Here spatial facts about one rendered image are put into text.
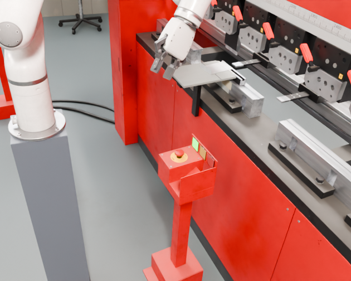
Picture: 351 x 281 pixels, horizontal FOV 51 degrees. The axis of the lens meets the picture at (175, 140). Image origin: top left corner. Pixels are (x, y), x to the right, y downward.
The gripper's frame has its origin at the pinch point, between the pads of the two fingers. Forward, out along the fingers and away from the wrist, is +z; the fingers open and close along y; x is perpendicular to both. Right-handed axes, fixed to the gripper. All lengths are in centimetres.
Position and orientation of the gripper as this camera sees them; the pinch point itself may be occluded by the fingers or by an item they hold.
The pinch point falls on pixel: (162, 70)
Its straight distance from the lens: 115.4
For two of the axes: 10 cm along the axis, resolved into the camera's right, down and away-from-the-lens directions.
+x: 6.8, 4.0, -6.1
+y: -5.8, -2.0, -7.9
